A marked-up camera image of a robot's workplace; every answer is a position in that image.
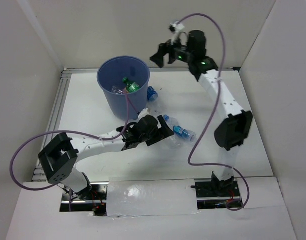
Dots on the clear bottle blue cap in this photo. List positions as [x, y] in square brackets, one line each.
[184, 134]

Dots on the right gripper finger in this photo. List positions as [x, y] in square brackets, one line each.
[158, 58]
[166, 48]

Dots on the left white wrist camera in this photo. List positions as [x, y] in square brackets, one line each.
[143, 113]

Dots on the blue plastic bin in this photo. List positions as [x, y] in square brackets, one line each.
[112, 73]

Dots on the clear crushed bottle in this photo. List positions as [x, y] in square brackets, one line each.
[116, 90]

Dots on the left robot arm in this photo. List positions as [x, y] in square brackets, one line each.
[59, 157]

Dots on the clear bottle white cap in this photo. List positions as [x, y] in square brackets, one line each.
[174, 142]

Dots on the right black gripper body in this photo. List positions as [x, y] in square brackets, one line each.
[183, 54]

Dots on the left aluminium rail frame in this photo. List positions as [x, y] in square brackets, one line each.
[55, 119]

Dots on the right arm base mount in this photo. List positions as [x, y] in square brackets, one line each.
[216, 194]

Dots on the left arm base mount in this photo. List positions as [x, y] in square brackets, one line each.
[95, 203]

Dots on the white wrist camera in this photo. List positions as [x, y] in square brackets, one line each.
[176, 28]
[143, 113]

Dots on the green soda bottle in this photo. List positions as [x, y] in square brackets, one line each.
[130, 85]

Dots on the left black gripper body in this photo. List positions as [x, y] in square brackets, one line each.
[156, 132]

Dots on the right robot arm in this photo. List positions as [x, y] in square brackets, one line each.
[235, 121]

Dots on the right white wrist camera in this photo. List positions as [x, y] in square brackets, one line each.
[176, 28]

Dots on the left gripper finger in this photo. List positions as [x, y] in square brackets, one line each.
[164, 131]
[153, 140]

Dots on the blue label bottle behind bin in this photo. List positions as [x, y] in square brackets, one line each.
[153, 100]

